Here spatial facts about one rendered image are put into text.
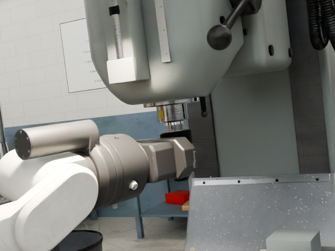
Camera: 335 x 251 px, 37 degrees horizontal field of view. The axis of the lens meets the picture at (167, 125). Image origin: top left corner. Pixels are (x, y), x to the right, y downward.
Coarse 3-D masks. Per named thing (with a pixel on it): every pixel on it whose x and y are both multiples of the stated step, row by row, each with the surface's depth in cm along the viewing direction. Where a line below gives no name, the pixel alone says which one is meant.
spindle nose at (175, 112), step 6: (156, 108) 74; (162, 108) 72; (168, 108) 72; (174, 108) 72; (180, 108) 72; (186, 108) 73; (168, 114) 72; (174, 114) 72; (180, 114) 72; (186, 114) 73; (162, 120) 72; (168, 120) 72; (174, 120) 72; (180, 120) 72
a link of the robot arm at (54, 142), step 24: (24, 144) 54; (48, 144) 55; (72, 144) 57; (96, 144) 60; (0, 168) 58; (24, 168) 56; (48, 168) 54; (96, 168) 59; (120, 168) 60; (0, 192) 59; (24, 192) 55; (120, 192) 61
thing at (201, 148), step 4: (192, 144) 72; (196, 144) 73; (200, 144) 73; (204, 144) 74; (196, 148) 73; (200, 148) 73; (204, 148) 74; (196, 152) 73; (200, 152) 73; (204, 152) 74; (200, 156) 73; (204, 156) 74
